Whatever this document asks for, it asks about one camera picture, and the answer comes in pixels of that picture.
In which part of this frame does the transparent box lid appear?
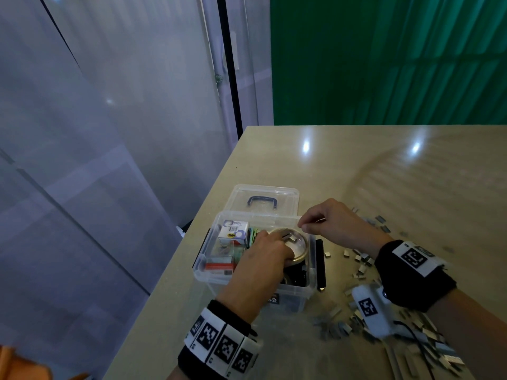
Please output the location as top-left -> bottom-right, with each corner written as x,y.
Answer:
224,183 -> 301,217

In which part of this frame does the person's left hand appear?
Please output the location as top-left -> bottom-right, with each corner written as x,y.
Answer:
215,229 -> 296,325

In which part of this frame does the black window post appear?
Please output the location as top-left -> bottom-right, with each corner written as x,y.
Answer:
216,0 -> 243,143

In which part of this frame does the green curtain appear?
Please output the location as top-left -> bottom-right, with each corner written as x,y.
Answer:
271,0 -> 507,127

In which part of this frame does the person's right hand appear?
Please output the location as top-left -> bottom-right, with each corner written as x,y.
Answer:
298,198 -> 393,258

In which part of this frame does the orange chair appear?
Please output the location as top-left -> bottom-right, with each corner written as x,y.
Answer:
0,344 -> 49,380

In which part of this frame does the small white staple box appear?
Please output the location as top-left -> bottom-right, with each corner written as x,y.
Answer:
222,220 -> 250,238

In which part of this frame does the black camera cable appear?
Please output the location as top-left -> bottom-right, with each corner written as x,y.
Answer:
392,320 -> 438,380

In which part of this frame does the transparent storage box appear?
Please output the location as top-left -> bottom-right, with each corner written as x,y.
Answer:
192,210 -> 327,310

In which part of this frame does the pile of metal staple strips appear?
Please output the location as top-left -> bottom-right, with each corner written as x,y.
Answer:
317,205 -> 468,380

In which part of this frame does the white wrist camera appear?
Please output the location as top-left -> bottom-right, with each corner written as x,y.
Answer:
351,282 -> 396,339

